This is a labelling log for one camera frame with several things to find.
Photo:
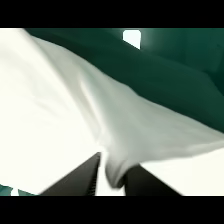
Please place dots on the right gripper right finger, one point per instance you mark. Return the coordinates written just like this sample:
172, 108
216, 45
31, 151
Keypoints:
146, 184

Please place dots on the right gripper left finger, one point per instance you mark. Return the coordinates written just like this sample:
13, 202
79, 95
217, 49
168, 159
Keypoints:
81, 180

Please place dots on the white garment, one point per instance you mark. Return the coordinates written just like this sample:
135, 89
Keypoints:
60, 110

